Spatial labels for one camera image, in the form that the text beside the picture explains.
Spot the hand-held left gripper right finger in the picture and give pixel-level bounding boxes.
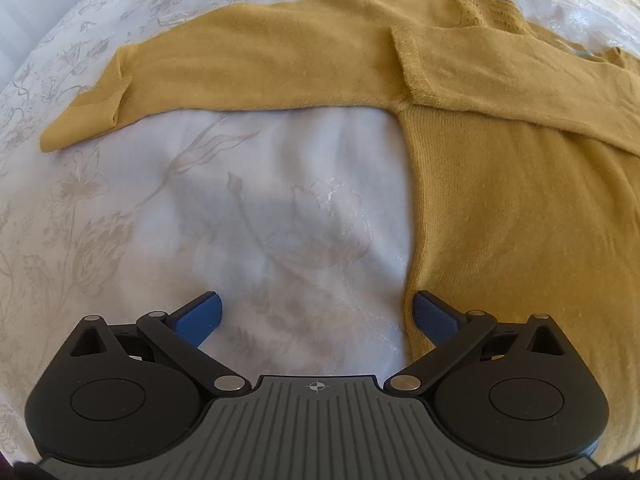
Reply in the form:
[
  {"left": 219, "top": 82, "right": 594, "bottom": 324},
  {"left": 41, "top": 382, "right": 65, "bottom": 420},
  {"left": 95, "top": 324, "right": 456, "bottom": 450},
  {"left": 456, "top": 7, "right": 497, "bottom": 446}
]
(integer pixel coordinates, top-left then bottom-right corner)
[{"left": 382, "top": 290, "right": 574, "bottom": 396}]

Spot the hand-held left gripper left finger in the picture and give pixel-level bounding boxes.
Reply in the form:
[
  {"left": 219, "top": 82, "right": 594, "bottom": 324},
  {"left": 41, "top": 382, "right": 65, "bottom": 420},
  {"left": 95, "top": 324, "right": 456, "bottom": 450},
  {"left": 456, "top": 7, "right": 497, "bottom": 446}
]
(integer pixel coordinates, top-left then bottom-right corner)
[{"left": 67, "top": 291, "right": 252, "bottom": 397}]

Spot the mustard yellow knit sweater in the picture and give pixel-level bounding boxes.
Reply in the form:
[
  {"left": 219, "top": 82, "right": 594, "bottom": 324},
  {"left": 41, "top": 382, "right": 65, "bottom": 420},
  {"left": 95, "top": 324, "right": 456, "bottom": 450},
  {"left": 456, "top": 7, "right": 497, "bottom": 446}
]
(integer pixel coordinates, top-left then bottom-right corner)
[{"left": 40, "top": 0, "right": 640, "bottom": 461}]

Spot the white floral embroidered bedspread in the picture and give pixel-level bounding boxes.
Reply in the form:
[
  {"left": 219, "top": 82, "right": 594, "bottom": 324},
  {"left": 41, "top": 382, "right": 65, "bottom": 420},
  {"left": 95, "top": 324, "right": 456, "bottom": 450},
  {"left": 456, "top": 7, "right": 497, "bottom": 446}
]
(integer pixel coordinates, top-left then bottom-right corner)
[{"left": 0, "top": 0, "right": 640, "bottom": 467}]

